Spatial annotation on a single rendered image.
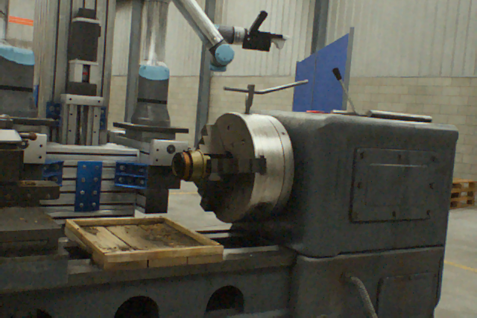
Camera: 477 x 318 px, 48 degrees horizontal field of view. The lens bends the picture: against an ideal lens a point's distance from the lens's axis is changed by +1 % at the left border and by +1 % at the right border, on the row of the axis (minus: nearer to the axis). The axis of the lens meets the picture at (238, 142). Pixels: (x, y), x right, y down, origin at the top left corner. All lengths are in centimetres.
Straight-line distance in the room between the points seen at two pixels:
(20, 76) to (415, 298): 144
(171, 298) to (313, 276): 40
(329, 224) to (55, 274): 71
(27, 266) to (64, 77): 110
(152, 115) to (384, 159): 88
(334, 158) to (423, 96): 1120
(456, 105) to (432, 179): 1050
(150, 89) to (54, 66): 36
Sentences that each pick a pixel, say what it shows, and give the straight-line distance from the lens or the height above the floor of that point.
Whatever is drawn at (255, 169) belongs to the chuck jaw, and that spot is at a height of 109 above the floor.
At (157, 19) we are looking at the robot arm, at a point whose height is 158.
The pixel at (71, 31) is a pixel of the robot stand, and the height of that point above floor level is 149.
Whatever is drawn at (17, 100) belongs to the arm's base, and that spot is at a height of 121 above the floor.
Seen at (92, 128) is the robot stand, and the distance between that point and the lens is 206.
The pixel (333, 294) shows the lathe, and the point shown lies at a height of 75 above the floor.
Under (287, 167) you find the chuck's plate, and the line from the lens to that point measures 143.
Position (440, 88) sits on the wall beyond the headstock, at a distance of 1245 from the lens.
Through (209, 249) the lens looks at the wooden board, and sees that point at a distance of 132.
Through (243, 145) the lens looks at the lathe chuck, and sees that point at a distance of 143.
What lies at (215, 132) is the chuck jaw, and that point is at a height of 118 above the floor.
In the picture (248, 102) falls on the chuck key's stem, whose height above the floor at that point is 127.
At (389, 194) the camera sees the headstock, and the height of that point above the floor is 104.
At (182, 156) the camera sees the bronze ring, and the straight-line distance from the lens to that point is 142.
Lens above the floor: 123
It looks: 3 degrees down
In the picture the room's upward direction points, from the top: 5 degrees clockwise
